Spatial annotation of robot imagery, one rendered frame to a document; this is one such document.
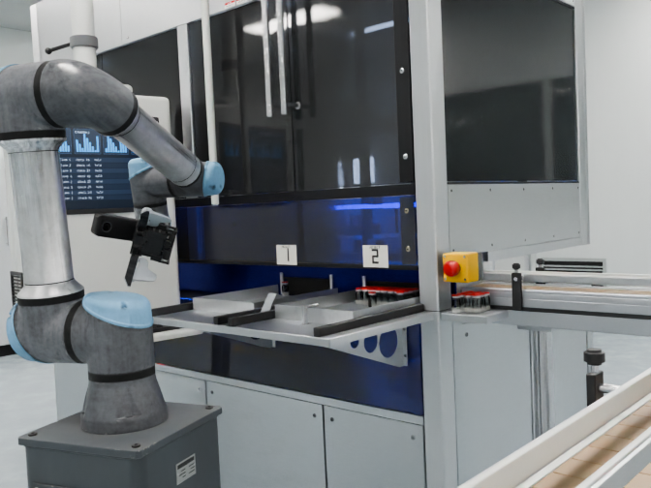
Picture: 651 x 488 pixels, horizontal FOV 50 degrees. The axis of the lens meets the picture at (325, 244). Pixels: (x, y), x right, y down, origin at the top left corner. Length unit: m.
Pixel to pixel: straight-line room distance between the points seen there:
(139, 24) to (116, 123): 1.48
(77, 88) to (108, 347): 0.44
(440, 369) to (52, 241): 1.00
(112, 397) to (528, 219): 1.41
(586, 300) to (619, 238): 4.73
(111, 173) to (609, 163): 4.89
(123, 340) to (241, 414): 1.18
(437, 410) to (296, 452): 0.56
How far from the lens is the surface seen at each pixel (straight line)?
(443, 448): 1.89
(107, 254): 2.31
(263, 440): 2.34
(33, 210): 1.33
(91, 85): 1.27
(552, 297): 1.77
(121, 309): 1.26
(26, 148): 1.33
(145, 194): 1.62
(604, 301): 1.73
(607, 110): 6.52
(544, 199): 2.34
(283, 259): 2.14
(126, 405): 1.28
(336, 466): 2.15
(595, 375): 0.78
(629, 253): 6.45
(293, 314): 1.76
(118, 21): 2.87
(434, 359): 1.84
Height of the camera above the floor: 1.16
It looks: 3 degrees down
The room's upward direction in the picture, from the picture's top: 3 degrees counter-clockwise
